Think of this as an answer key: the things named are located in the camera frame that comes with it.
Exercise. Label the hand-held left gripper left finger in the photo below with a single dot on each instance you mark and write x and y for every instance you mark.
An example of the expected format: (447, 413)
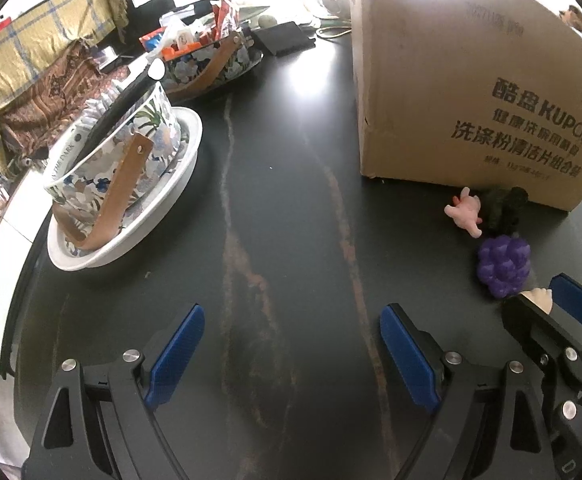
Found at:
(177, 355)

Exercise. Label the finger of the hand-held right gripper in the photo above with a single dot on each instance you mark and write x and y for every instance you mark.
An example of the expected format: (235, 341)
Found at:
(536, 325)
(578, 305)

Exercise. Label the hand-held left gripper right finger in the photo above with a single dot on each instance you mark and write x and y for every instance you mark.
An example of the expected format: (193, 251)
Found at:
(405, 360)

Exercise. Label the beige figure toy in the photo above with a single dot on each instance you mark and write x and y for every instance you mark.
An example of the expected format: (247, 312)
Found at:
(541, 297)

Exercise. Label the brown cardboard box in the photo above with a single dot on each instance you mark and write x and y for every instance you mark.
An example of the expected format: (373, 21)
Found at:
(421, 85)

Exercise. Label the dark stone desktop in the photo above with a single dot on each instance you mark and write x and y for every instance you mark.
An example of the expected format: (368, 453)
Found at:
(281, 185)

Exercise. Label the purple grapes toy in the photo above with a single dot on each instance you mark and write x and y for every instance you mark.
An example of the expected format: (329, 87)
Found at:
(503, 265)

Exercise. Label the dark green toy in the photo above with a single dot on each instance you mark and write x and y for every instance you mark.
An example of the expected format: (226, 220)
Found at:
(506, 207)

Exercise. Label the pink figure toy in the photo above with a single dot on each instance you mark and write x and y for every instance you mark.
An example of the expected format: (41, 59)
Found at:
(463, 212)

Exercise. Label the white round plate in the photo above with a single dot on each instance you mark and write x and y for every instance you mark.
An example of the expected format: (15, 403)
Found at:
(171, 175)

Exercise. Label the white low cabinet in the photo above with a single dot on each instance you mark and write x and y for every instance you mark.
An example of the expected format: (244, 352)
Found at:
(16, 210)

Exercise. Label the brown patterned cloth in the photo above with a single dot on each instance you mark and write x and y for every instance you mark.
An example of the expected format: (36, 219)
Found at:
(56, 100)

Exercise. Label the floral basket with sachets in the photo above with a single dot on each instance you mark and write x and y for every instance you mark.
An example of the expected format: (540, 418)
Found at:
(206, 67)

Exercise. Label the colourful sachet pile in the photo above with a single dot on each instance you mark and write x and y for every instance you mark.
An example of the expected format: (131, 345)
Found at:
(191, 35)

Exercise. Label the black flat case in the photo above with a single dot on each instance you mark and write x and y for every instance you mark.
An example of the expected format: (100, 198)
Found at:
(283, 37)

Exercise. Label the yellow plaid blanket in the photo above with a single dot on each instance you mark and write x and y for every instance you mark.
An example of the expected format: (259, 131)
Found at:
(36, 35)

